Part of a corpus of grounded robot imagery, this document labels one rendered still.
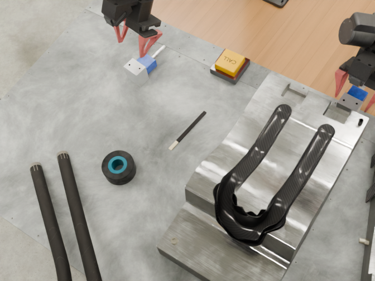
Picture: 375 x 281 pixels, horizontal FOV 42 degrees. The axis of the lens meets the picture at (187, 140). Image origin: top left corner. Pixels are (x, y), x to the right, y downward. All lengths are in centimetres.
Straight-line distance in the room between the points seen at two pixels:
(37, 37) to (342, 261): 200
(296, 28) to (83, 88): 62
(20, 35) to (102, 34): 129
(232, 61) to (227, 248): 51
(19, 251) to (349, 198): 139
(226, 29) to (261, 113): 36
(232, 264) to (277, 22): 72
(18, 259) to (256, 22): 133
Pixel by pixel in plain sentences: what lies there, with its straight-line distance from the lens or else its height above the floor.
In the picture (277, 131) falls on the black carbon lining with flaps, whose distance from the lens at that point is 116.
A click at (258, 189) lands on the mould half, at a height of 93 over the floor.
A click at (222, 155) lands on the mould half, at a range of 110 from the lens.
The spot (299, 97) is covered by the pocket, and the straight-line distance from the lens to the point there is 123.
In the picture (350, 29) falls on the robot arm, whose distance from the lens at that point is 113.
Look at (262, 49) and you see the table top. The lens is 140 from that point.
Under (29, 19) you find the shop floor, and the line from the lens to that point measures 279.
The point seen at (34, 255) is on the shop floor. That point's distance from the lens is 212.
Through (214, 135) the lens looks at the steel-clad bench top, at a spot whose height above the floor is 80.
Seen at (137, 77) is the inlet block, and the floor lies 85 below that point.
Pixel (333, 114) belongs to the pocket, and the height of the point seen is 86.
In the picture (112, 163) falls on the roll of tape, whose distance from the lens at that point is 121.
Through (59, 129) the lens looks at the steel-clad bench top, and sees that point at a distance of 134.
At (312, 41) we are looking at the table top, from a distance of 142.
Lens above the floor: 189
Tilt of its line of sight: 61 degrees down
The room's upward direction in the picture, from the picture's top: 12 degrees counter-clockwise
